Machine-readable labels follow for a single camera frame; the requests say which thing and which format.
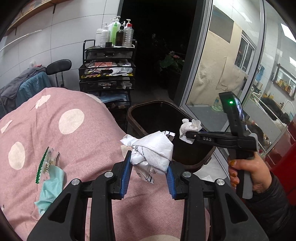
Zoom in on clear green-edged wrapper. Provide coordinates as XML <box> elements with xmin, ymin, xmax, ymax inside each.
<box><xmin>35</xmin><ymin>146</ymin><xmax>61</xmax><ymax>184</ymax></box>

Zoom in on black mesh drawer cart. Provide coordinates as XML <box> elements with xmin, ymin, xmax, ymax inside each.
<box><xmin>79</xmin><ymin>39</ymin><xmax>137</xmax><ymax>123</ymax></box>

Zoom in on green pump bottle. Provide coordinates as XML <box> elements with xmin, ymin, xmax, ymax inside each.
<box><xmin>110</xmin><ymin>22</ymin><xmax>119</xmax><ymax>46</ymax></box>

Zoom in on teal face mask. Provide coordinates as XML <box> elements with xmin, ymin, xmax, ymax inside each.
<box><xmin>34</xmin><ymin>167</ymin><xmax>66</xmax><ymax>215</ymax></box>

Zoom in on brown bottle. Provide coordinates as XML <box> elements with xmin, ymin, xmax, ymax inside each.
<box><xmin>115</xmin><ymin>26</ymin><xmax>125</xmax><ymax>47</ymax></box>

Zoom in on black chair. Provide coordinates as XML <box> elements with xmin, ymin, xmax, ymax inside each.
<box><xmin>46</xmin><ymin>59</ymin><xmax>72</xmax><ymax>87</ymax></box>

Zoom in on glass sliding door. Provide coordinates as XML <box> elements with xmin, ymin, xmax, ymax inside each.
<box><xmin>174</xmin><ymin>0</ymin><xmax>266</xmax><ymax>130</ymax></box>

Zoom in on red plastic object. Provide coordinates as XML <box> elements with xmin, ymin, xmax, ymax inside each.
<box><xmin>264</xmin><ymin>130</ymin><xmax>296</xmax><ymax>200</ymax></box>

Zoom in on wooden wall shelf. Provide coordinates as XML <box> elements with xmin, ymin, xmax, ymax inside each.
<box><xmin>5</xmin><ymin>0</ymin><xmax>67</xmax><ymax>35</ymax></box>

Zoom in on person's right forearm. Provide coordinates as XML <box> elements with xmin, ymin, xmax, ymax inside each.
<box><xmin>245</xmin><ymin>171</ymin><xmax>296</xmax><ymax>241</ymax></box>

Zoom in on white curved tube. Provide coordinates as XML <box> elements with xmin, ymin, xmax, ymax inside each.
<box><xmin>0</xmin><ymin>29</ymin><xmax>43</xmax><ymax>52</ymax></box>

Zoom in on white striped wrapper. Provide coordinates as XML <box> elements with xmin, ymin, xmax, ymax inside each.
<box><xmin>120</xmin><ymin>130</ymin><xmax>174</xmax><ymax>183</ymax></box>

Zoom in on brown trash bin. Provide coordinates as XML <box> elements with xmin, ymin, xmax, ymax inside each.
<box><xmin>126</xmin><ymin>100</ymin><xmax>216</xmax><ymax>173</ymax></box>

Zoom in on clear bottle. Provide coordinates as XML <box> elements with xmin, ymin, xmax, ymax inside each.
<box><xmin>122</xmin><ymin>19</ymin><xmax>134</xmax><ymax>47</ymax></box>

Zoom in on pink dotted blanket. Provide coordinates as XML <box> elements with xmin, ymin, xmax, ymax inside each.
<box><xmin>0</xmin><ymin>87</ymin><xmax>211</xmax><ymax>241</ymax></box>

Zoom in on white capped bottle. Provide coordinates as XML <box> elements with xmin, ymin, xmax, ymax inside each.
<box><xmin>96</xmin><ymin>28</ymin><xmax>110</xmax><ymax>47</ymax></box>

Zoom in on person's right hand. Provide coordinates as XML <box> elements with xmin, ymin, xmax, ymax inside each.
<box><xmin>227</xmin><ymin>152</ymin><xmax>273</xmax><ymax>194</ymax></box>

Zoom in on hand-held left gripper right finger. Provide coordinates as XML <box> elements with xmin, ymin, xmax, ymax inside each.
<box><xmin>166</xmin><ymin>162</ymin><xmax>270</xmax><ymax>241</ymax></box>

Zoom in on blue covered massage bed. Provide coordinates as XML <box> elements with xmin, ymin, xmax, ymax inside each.
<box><xmin>17</xmin><ymin>72</ymin><xmax>52</xmax><ymax>102</ymax></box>

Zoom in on potted plant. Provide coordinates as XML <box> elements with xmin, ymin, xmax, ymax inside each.
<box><xmin>157</xmin><ymin>51</ymin><xmax>185</xmax><ymax>75</ymax></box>

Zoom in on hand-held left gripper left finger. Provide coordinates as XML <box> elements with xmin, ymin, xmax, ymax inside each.
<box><xmin>26</xmin><ymin>150</ymin><xmax>134</xmax><ymax>241</ymax></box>

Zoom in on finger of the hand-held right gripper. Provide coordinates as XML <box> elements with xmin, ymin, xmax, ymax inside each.
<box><xmin>186</xmin><ymin>130</ymin><xmax>238</xmax><ymax>149</ymax></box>

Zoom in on white tissue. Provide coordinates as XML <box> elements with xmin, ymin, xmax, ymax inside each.
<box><xmin>179</xmin><ymin>119</ymin><xmax>202</xmax><ymax>144</ymax></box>

